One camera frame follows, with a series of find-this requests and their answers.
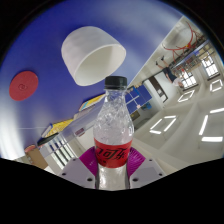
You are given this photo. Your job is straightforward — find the red table tennis paddle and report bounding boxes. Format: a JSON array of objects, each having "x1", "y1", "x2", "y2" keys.
[{"x1": 23, "y1": 144, "x2": 37, "y2": 154}]

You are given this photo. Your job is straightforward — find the ceiling lights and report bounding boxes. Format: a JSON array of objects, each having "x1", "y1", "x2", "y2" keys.
[{"x1": 148, "y1": 78, "x2": 224, "y2": 144}]

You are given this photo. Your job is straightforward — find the white cup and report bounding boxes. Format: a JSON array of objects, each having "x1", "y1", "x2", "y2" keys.
[{"x1": 60, "y1": 26, "x2": 127, "y2": 87}]

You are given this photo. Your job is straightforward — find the tall dark-framed window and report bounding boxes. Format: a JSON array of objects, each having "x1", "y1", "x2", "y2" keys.
[{"x1": 46, "y1": 137, "x2": 80, "y2": 168}]

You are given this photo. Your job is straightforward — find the dark brown door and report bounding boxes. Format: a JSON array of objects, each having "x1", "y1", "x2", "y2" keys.
[{"x1": 147, "y1": 75, "x2": 167, "y2": 103}]

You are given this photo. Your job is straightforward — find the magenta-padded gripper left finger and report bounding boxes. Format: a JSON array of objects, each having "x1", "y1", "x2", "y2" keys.
[{"x1": 59, "y1": 146, "x2": 100, "y2": 190}]

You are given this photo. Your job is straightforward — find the flat round red coaster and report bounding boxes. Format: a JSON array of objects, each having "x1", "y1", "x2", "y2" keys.
[{"x1": 8, "y1": 70, "x2": 39, "y2": 102}]

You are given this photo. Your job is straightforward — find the person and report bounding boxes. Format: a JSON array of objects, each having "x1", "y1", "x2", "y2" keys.
[{"x1": 155, "y1": 55, "x2": 185, "y2": 89}]

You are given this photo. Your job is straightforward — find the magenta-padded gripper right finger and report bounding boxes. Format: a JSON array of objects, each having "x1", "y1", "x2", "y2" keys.
[{"x1": 125, "y1": 146, "x2": 167, "y2": 190}]

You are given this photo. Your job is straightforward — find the red-legged blue table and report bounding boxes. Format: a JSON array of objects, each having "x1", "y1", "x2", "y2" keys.
[{"x1": 162, "y1": 19, "x2": 207, "y2": 63}]

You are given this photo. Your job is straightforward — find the blue partition screen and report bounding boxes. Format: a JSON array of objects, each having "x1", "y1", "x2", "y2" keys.
[{"x1": 124, "y1": 84, "x2": 153, "y2": 115}]

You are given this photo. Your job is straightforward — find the clear red-labelled drink bottle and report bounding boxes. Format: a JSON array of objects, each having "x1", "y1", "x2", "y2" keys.
[{"x1": 92, "y1": 75, "x2": 135, "y2": 191}]

